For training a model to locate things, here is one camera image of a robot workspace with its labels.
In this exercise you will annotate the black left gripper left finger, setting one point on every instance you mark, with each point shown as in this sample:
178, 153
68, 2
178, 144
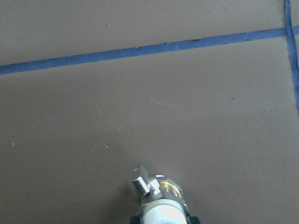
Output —
135, 220

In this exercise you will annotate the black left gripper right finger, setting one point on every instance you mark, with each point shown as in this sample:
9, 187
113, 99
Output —
192, 220

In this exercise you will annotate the chrome angle valve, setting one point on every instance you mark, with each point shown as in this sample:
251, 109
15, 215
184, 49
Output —
151, 188

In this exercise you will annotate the white PPR pipe fitting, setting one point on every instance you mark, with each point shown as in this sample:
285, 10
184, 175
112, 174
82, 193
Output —
163, 211

